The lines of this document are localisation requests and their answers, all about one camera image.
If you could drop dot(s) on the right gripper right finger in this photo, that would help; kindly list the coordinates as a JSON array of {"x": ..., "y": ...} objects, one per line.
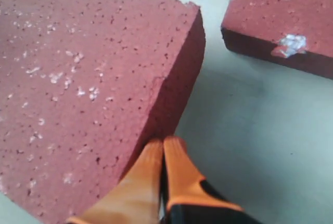
[{"x": 189, "y": 201}]

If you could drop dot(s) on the red brick with white speckles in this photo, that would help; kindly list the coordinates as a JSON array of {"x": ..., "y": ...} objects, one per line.
[{"x": 292, "y": 33}]

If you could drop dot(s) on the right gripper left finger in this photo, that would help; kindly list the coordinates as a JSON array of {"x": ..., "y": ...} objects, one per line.
[{"x": 136, "y": 199}]

